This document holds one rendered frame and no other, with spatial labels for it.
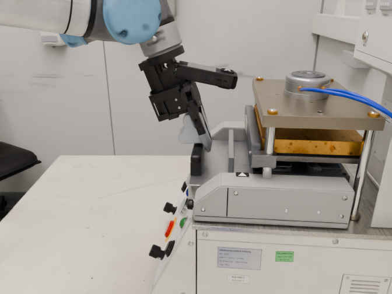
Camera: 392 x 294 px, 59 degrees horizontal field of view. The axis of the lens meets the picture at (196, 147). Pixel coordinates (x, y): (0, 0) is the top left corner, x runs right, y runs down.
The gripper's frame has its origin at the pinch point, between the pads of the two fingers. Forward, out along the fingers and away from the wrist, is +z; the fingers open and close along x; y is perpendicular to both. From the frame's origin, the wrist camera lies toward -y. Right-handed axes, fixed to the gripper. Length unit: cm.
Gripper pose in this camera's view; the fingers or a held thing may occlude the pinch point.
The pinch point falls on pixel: (210, 144)
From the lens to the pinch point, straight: 69.7
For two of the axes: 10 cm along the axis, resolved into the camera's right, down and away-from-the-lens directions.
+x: -0.9, 3.9, -9.2
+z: 3.4, 8.8, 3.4
